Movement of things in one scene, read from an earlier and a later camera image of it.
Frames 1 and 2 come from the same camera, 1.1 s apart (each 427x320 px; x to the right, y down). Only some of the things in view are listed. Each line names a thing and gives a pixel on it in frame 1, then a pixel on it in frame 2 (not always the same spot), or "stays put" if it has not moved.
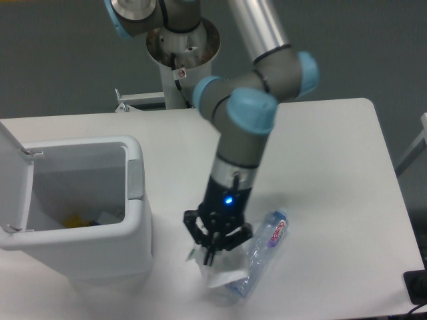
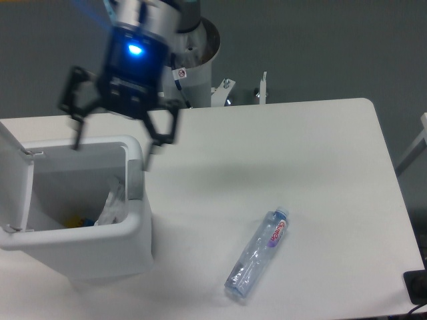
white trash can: (91, 212) stays put
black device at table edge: (415, 282) stays put
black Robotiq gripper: (223, 210) to (136, 64)
